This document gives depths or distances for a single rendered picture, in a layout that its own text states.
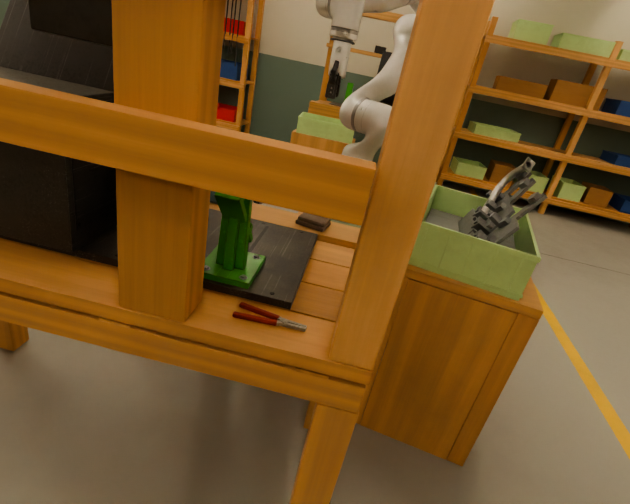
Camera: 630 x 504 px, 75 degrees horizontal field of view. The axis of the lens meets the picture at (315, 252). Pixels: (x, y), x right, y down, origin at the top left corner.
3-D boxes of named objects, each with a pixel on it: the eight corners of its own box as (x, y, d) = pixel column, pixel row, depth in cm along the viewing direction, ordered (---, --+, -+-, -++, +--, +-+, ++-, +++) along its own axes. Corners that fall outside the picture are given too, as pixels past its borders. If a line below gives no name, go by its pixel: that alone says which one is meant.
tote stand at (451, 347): (373, 335, 240) (412, 211, 206) (462, 367, 229) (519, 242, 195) (344, 419, 180) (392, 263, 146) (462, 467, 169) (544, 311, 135)
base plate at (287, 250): (-3, 163, 136) (-4, 157, 135) (316, 239, 130) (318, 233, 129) (-151, 200, 98) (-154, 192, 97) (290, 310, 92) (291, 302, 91)
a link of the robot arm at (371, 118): (352, 159, 164) (368, 98, 154) (390, 174, 154) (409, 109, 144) (333, 160, 155) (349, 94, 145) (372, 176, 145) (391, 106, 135)
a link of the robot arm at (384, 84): (364, 124, 141) (329, 113, 150) (374, 143, 151) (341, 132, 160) (439, 7, 144) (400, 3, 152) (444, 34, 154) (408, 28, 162)
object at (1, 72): (15, 200, 111) (-4, 64, 96) (120, 225, 109) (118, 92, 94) (-50, 223, 94) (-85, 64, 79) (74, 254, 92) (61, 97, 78)
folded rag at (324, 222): (294, 223, 133) (295, 215, 132) (303, 217, 140) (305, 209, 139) (322, 233, 131) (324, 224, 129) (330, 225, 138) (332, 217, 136)
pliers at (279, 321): (231, 317, 86) (231, 312, 85) (240, 305, 90) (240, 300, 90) (302, 338, 84) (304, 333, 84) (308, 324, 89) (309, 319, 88)
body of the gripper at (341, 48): (354, 38, 118) (345, 79, 122) (356, 40, 127) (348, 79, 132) (329, 33, 118) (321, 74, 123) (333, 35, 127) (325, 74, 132)
